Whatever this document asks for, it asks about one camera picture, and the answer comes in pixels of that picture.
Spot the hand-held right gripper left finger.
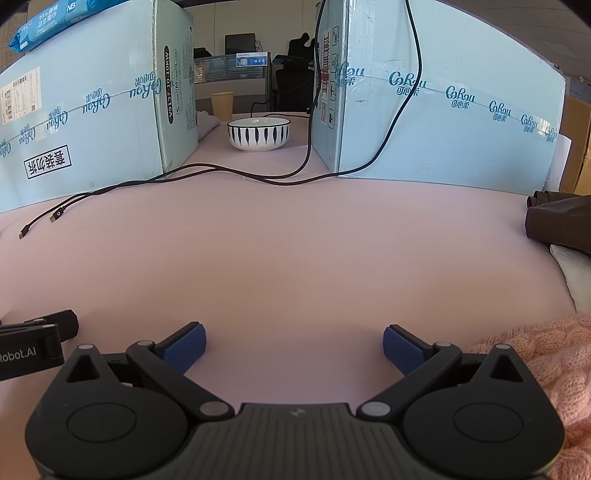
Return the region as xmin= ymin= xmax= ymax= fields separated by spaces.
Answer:
xmin=53 ymin=322 xmax=235 ymax=422

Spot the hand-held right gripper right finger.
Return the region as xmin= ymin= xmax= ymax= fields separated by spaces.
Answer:
xmin=356 ymin=324 xmax=539 ymax=421

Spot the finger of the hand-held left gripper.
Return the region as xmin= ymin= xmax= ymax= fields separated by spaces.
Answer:
xmin=23 ymin=310 xmax=79 ymax=342

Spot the pink knit sweater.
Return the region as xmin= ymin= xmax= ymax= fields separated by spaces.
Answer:
xmin=470 ymin=314 xmax=591 ymax=480

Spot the large light blue cardboard box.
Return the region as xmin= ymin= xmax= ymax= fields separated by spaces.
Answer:
xmin=0 ymin=0 xmax=199 ymax=214

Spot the white garment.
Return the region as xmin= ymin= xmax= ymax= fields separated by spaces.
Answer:
xmin=550 ymin=244 xmax=591 ymax=312

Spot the dark brown garment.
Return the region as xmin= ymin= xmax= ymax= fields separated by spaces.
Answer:
xmin=525 ymin=190 xmax=591 ymax=257

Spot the light blue box with icons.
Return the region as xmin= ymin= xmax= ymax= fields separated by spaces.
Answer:
xmin=310 ymin=0 xmax=566 ymax=193

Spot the white bowl with dark stripes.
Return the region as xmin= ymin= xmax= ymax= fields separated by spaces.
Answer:
xmin=226 ymin=117 xmax=291 ymax=151

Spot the white cloth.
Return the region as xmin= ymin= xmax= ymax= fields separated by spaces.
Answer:
xmin=196 ymin=111 xmax=222 ymax=139

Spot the brown paper cup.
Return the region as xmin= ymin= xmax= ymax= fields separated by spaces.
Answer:
xmin=211 ymin=92 xmax=235 ymax=121

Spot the white paper sheet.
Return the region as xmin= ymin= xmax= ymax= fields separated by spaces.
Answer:
xmin=545 ymin=134 xmax=572 ymax=191

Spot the brown cardboard box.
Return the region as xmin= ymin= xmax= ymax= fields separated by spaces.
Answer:
xmin=560 ymin=96 xmax=591 ymax=195

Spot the grey desk partition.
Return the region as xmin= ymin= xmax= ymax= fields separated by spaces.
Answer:
xmin=194 ymin=52 xmax=271 ymax=97

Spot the blue tissue packet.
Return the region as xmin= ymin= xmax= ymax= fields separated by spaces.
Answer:
xmin=8 ymin=0 xmax=114 ymax=51

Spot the black computer monitor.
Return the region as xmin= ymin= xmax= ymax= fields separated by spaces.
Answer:
xmin=225 ymin=33 xmax=257 ymax=55

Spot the thin black cable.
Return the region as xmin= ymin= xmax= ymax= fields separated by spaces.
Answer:
xmin=250 ymin=99 xmax=319 ymax=118

